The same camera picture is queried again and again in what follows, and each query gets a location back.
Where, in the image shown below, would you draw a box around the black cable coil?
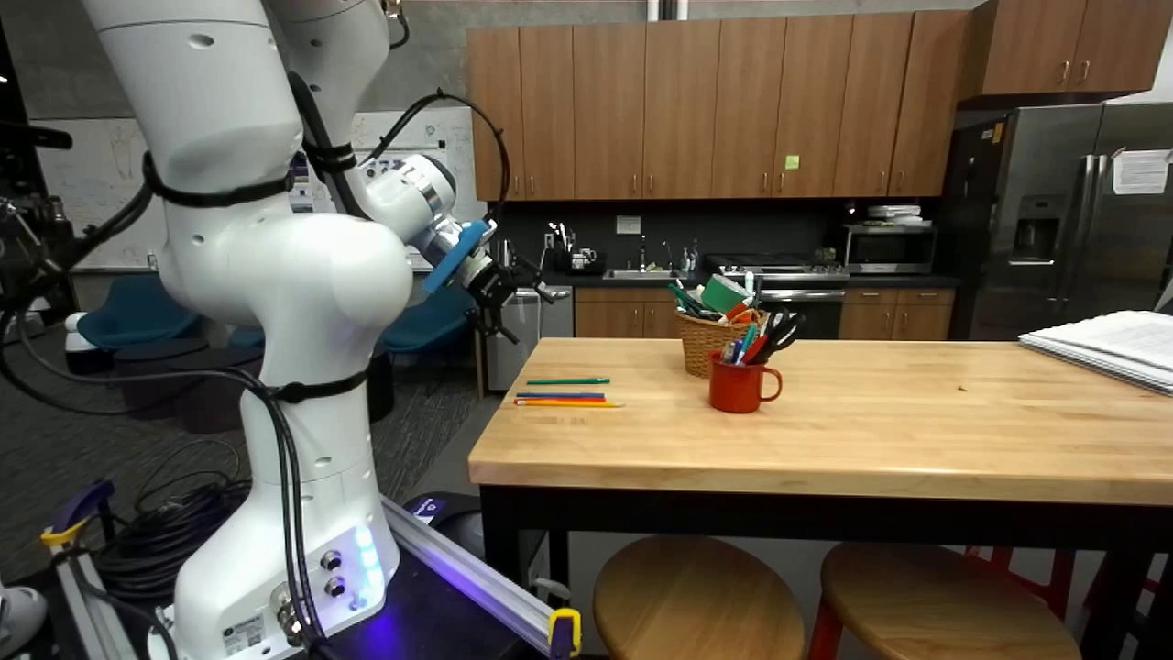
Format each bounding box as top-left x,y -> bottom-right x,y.
95,474 -> 251,608

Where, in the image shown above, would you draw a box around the black handled scissors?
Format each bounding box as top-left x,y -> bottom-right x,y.
758,304 -> 805,366

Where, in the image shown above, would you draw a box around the red mug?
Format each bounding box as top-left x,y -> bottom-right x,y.
708,349 -> 785,419

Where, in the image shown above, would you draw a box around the black oven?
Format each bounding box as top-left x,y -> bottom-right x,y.
756,281 -> 846,342

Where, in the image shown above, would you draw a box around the metal kitchen faucet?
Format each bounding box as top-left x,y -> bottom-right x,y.
535,215 -> 602,278

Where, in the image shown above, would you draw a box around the wicker stationery basket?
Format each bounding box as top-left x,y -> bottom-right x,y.
676,313 -> 752,382

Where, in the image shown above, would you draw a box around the white paper stack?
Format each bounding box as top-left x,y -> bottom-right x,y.
1014,307 -> 1173,396

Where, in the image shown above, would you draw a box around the white whiteboard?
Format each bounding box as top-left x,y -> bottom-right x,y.
32,106 -> 491,278

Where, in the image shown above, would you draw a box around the green box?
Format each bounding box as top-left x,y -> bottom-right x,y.
696,274 -> 758,321

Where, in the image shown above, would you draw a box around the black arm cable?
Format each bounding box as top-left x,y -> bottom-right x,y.
362,87 -> 515,214

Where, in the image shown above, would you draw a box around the wooden cabinet with handles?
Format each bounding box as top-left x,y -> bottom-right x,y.
967,0 -> 1173,102

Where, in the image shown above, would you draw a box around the wooden base cabinet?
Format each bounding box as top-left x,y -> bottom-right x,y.
571,286 -> 689,342
836,286 -> 960,346

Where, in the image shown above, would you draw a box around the white paper sheet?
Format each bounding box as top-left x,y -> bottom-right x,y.
1108,148 -> 1173,198

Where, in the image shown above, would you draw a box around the silver microwave oven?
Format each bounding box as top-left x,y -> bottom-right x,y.
840,215 -> 942,278

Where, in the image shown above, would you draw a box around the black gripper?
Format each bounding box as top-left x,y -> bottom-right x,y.
466,256 -> 531,349

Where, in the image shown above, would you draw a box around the wooden wall cabinets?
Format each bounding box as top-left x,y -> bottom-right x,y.
466,11 -> 981,206

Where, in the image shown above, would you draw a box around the red metal chair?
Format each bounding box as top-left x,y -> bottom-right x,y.
964,541 -> 1104,618

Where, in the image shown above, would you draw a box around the stainless steel refrigerator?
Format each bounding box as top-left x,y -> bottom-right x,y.
938,98 -> 1173,346

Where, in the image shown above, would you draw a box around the round wooden stool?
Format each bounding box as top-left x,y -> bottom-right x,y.
588,535 -> 805,660
801,538 -> 1086,660

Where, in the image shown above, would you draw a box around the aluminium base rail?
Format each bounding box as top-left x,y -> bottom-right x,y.
377,490 -> 584,660

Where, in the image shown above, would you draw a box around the blue yellow clamp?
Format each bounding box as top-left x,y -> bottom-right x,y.
32,478 -> 120,560

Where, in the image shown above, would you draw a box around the wooden butcher block table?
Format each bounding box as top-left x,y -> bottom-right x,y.
466,332 -> 1173,660

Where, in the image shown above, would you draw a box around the black tripod equipment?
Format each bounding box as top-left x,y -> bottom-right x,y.
0,33 -> 75,321

